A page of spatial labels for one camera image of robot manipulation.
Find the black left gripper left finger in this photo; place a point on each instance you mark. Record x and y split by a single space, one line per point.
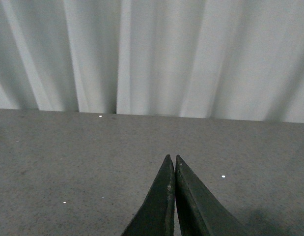
155 217

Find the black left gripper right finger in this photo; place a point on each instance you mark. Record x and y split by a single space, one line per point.
199 212

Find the white pleated curtain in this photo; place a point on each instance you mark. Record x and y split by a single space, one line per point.
234 59

